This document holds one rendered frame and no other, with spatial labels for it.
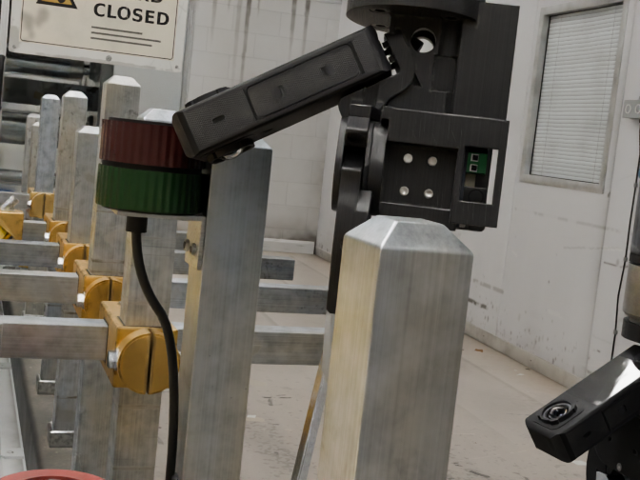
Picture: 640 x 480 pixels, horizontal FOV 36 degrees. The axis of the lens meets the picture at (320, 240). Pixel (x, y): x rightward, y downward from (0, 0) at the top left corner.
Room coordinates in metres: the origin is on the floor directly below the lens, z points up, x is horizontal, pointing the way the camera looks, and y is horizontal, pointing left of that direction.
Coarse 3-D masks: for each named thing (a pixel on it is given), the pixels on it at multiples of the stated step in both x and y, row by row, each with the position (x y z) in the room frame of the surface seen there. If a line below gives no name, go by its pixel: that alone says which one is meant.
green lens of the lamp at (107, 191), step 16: (112, 176) 0.54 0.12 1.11; (128, 176) 0.54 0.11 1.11; (144, 176) 0.54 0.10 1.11; (160, 176) 0.54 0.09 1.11; (176, 176) 0.54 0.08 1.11; (192, 176) 0.55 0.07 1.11; (96, 192) 0.55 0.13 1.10; (112, 192) 0.54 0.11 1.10; (128, 192) 0.54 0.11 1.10; (144, 192) 0.54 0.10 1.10; (160, 192) 0.54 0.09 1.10; (176, 192) 0.54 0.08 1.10; (192, 192) 0.55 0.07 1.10; (128, 208) 0.54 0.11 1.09; (144, 208) 0.54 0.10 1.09; (160, 208) 0.54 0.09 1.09; (176, 208) 0.54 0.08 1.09; (192, 208) 0.55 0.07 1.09
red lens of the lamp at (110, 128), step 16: (112, 128) 0.54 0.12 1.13; (128, 128) 0.54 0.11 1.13; (144, 128) 0.54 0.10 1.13; (160, 128) 0.54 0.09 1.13; (112, 144) 0.54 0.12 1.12; (128, 144) 0.54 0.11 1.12; (144, 144) 0.54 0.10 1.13; (160, 144) 0.54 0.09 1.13; (176, 144) 0.54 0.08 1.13; (112, 160) 0.54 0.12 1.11; (128, 160) 0.54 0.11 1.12; (144, 160) 0.54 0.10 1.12; (160, 160) 0.54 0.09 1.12; (176, 160) 0.54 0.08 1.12; (192, 160) 0.55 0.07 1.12
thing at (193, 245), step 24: (120, 120) 0.54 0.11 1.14; (144, 120) 0.59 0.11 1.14; (144, 168) 0.54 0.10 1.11; (168, 168) 0.54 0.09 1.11; (144, 216) 0.55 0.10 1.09; (168, 216) 0.55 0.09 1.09; (192, 216) 0.56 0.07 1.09; (192, 240) 0.57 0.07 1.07; (144, 264) 0.57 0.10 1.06; (192, 264) 0.57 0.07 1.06; (144, 288) 0.56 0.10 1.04; (168, 336) 0.57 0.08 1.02; (168, 360) 0.57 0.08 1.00; (168, 456) 0.57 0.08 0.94
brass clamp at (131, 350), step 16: (112, 304) 0.88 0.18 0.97; (112, 320) 0.81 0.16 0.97; (112, 336) 0.80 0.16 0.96; (128, 336) 0.78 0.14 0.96; (144, 336) 0.77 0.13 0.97; (160, 336) 0.78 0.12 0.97; (176, 336) 0.80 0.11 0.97; (112, 352) 0.78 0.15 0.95; (128, 352) 0.77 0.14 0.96; (144, 352) 0.77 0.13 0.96; (160, 352) 0.78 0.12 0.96; (176, 352) 0.78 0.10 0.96; (112, 368) 0.78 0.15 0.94; (128, 368) 0.77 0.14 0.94; (144, 368) 0.77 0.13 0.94; (160, 368) 0.78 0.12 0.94; (112, 384) 0.79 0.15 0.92; (128, 384) 0.77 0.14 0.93; (144, 384) 0.77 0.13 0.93; (160, 384) 0.78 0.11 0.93
